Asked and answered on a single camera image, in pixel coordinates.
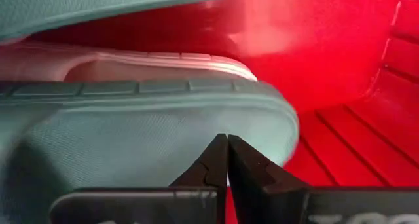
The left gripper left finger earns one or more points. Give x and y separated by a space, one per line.
212 165

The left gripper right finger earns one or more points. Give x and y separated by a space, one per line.
255 184

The green rubber slide sandal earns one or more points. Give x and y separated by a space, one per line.
98 4
147 135

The pink rubber slide sandal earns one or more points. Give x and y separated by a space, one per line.
131 70

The red plastic bin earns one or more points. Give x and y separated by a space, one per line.
343 86

